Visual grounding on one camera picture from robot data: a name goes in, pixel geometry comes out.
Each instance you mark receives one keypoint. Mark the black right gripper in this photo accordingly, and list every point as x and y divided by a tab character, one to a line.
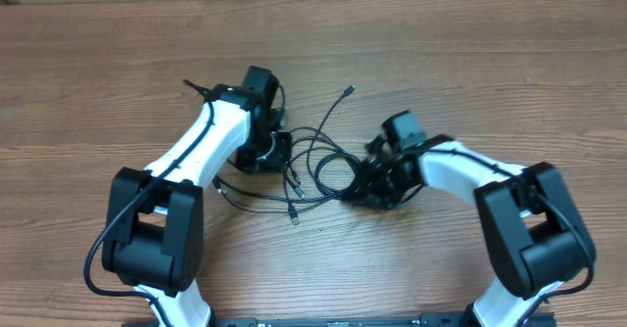
373	195

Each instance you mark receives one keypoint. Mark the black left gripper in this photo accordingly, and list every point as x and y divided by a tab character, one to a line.
276	163

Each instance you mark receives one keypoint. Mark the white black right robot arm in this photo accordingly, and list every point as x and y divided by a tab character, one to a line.
536	239

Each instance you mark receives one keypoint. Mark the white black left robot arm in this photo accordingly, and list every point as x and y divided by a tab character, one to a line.
152	244

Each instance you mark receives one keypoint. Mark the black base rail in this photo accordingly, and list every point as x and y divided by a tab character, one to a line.
343	322

